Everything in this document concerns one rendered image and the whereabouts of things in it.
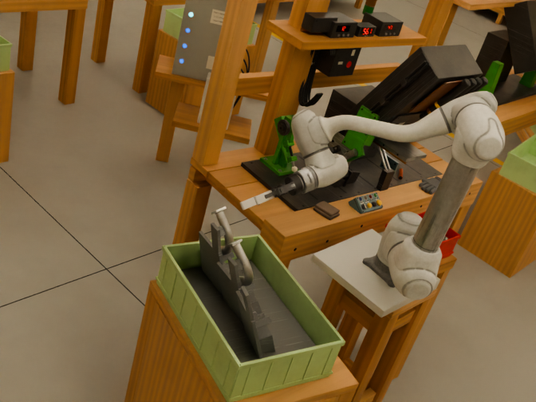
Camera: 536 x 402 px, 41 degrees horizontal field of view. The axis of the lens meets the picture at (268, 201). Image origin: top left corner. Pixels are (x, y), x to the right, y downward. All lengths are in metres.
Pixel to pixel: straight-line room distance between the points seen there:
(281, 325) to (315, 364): 0.22
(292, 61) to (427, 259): 1.21
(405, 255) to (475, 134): 0.55
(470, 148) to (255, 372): 1.00
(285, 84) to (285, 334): 1.33
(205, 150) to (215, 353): 1.22
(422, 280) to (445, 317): 1.86
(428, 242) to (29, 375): 1.85
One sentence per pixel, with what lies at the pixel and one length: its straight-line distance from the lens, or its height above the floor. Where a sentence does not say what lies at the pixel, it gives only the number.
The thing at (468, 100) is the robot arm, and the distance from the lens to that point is 2.56.
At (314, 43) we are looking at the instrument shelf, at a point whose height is 1.53.
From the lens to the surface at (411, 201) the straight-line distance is 3.57.
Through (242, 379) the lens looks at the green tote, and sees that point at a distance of 2.29.
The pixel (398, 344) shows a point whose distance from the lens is 3.23.
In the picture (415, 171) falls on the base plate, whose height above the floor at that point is 0.90.
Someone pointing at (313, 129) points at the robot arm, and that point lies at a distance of 2.60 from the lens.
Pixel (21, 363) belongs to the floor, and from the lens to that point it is 3.46.
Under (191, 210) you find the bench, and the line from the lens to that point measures 3.45.
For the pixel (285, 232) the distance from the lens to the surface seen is 2.97.
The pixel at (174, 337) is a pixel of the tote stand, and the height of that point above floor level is 0.74.
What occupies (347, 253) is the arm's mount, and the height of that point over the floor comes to 0.89.
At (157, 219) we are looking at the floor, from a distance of 4.46.
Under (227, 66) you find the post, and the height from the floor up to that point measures 1.38.
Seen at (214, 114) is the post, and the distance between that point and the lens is 3.20.
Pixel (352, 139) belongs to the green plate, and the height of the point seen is 1.11.
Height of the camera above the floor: 2.49
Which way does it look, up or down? 30 degrees down
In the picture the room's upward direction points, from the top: 17 degrees clockwise
